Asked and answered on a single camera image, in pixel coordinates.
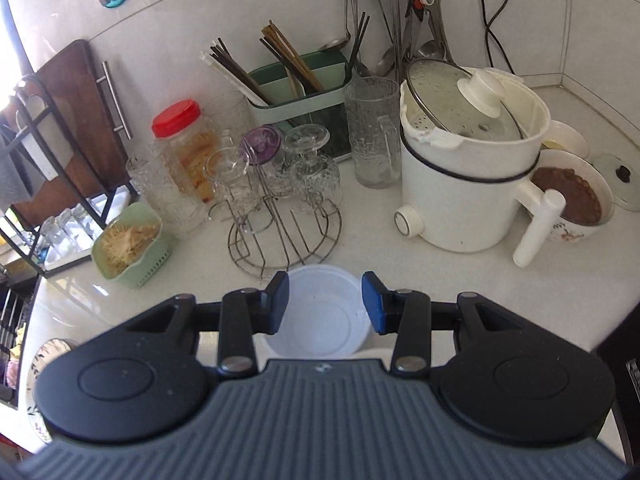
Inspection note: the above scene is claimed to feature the wire cup drying rack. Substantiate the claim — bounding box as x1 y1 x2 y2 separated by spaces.
227 166 343 280

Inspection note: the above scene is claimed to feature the glass pot lid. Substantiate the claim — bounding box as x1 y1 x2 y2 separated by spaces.
406 58 524 142

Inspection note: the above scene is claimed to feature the clear upturned goblet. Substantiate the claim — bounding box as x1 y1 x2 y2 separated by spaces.
282 124 343 209
203 146 252 222

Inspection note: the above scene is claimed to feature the small glass lid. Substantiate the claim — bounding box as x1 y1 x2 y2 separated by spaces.
591 153 640 212

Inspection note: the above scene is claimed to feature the black metal kitchen rack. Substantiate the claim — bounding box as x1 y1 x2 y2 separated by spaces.
1 75 117 278

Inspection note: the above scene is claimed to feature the white electric cooking pot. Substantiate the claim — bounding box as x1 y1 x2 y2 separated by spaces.
394 66 566 268

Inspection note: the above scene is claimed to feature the brown wooden cutting board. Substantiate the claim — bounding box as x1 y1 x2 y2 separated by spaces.
36 39 129 197

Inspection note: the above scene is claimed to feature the purple upturned goblet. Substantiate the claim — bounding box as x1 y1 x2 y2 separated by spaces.
241 126 286 195

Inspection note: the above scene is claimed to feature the floral ceramic plate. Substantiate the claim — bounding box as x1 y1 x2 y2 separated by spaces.
26 338 77 444

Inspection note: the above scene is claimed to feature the red lid plastic jar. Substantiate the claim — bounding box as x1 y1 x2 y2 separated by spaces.
151 99 219 204

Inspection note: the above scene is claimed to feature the black power cable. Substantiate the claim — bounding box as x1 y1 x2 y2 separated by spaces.
470 0 518 76

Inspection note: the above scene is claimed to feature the tall textured glass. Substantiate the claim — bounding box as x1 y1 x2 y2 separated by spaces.
126 146 205 238

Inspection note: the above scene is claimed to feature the dry noodles bundle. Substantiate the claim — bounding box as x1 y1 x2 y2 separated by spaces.
99 223 160 276

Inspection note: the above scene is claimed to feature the white tray under glasses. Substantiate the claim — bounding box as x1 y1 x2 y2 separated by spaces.
40 185 131 272

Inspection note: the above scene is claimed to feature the floral bowl with brown food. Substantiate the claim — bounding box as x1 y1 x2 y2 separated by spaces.
532 150 615 243

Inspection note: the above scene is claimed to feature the clear drinking glass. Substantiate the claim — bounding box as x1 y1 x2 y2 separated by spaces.
56 209 93 252
39 217 65 258
72 204 102 240

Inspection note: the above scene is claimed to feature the textured glass mug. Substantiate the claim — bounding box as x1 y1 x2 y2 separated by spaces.
344 76 401 188

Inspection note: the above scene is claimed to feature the white plastic bowl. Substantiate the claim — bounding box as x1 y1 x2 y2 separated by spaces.
266 264 371 360

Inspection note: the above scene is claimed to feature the green plastic basket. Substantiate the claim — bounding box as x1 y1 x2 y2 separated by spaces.
91 203 172 288

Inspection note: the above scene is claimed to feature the green utensil holder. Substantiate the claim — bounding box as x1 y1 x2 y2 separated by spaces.
248 51 350 162

